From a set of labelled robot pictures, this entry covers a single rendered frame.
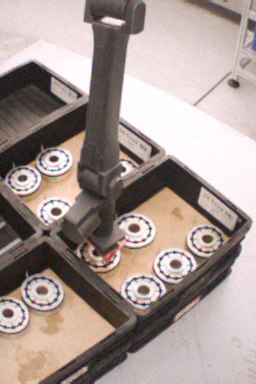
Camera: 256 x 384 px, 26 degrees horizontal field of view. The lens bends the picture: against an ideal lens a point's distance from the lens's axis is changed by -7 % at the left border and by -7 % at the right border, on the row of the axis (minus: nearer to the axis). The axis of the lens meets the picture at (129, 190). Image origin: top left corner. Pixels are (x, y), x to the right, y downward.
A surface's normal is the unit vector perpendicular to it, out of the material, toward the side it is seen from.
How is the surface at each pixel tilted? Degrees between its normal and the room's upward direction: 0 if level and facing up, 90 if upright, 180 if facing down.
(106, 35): 81
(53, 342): 0
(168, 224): 0
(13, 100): 0
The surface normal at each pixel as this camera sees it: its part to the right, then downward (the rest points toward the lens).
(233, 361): 0.08, -0.67
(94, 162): -0.57, 0.45
